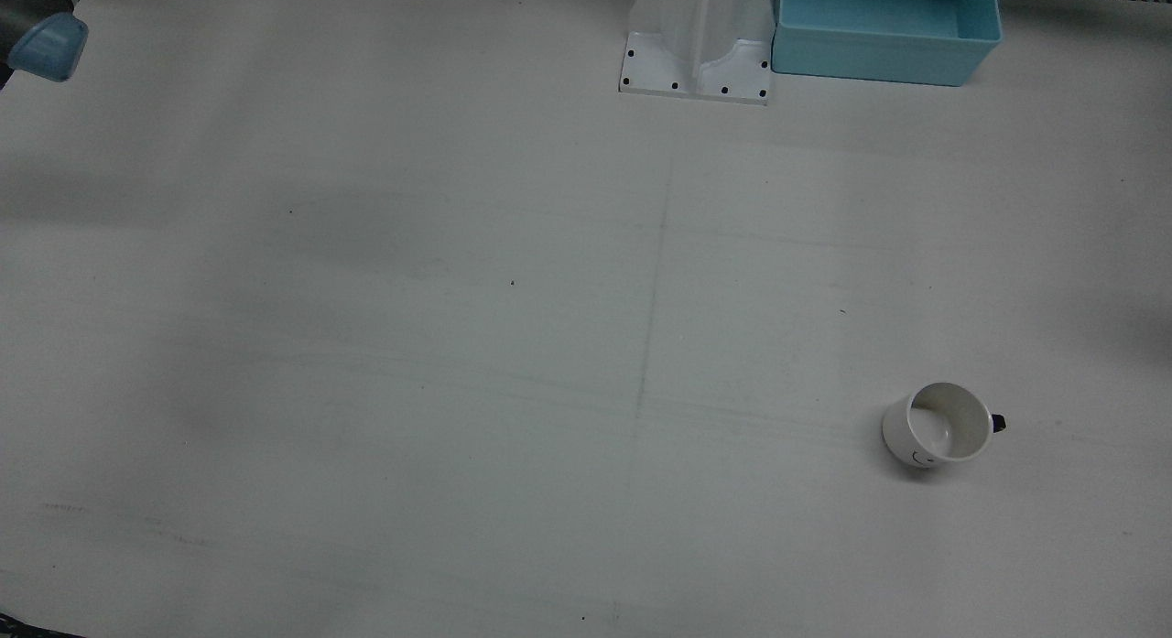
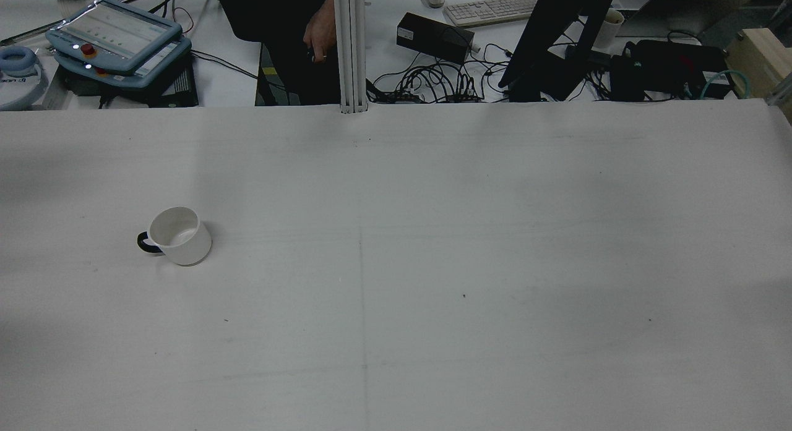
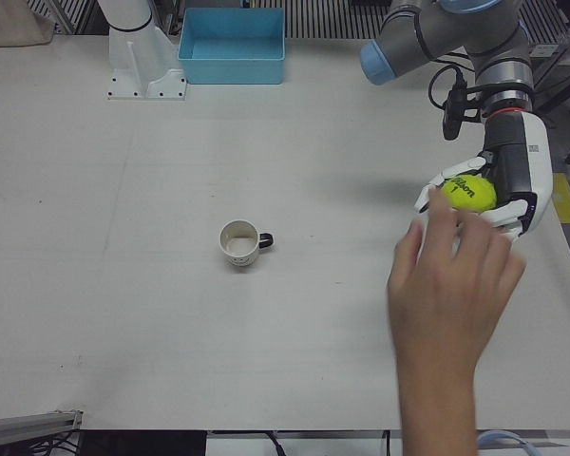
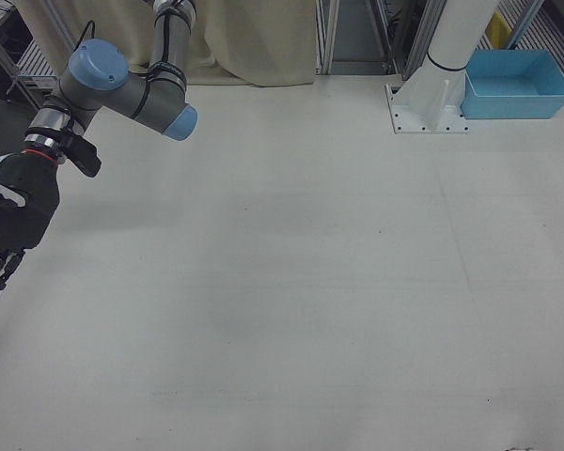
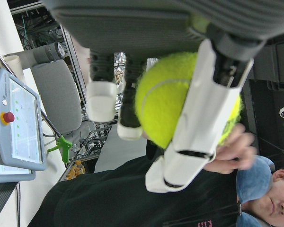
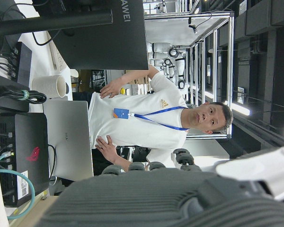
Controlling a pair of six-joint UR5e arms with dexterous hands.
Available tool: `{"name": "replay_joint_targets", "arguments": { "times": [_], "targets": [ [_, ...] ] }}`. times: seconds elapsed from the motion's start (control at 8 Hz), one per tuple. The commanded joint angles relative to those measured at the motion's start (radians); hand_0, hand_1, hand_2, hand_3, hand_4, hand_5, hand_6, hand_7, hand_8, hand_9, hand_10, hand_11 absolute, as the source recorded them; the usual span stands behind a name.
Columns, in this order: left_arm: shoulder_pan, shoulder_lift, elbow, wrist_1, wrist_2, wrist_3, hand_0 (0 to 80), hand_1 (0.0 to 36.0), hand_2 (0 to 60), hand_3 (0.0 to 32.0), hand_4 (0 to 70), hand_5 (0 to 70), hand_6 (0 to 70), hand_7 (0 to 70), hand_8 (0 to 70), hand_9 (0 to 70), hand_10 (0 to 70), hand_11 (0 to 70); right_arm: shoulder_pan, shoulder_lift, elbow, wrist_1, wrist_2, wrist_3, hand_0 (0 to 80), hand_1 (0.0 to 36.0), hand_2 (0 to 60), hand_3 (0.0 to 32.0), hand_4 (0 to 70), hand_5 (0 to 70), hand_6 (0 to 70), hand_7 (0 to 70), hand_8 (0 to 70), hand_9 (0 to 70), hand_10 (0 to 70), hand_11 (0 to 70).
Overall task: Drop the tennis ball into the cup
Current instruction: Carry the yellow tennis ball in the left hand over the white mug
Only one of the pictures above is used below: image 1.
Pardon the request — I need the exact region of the white metal mounting bracket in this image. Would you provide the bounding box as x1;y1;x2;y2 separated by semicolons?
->
619;0;777;104

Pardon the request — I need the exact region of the light blue plastic bin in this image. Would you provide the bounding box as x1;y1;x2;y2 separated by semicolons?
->
771;0;1004;88

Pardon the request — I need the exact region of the white ceramic cup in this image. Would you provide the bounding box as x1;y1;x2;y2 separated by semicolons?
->
882;382;1008;470

